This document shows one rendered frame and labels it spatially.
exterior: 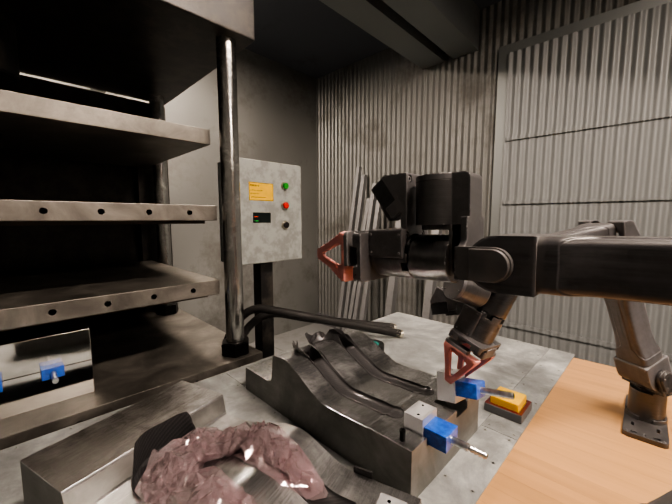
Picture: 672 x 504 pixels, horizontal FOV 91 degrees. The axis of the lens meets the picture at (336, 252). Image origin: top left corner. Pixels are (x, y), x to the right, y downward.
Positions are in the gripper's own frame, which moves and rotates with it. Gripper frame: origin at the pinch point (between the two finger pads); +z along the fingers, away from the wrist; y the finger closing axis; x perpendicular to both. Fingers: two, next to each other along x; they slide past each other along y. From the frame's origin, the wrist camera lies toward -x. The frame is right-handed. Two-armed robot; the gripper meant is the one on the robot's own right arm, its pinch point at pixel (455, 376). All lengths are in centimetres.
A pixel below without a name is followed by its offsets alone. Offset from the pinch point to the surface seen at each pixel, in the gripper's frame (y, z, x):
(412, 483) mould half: 16.1, 12.1, 6.4
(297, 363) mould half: 16.4, 13.5, -25.3
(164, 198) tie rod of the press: 13, 11, -145
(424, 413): 11.7, 4.0, 1.7
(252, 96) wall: -87, -67, -299
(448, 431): 11.3, 3.7, 6.2
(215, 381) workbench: 19, 36, -48
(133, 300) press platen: 37, 26, -75
